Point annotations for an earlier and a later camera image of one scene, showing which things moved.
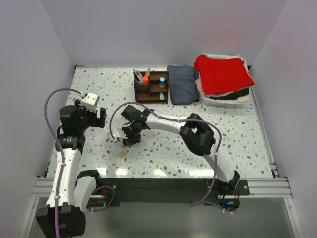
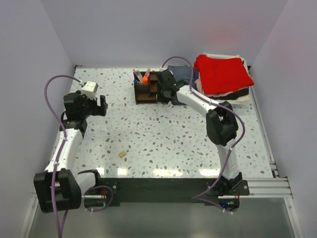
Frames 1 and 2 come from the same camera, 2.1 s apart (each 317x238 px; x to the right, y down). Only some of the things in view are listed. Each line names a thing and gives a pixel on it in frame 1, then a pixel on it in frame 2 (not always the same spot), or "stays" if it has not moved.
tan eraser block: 122,154 stays
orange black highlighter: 145,80 stays
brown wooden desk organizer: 156,91 stays
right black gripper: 131,141 → 159,98
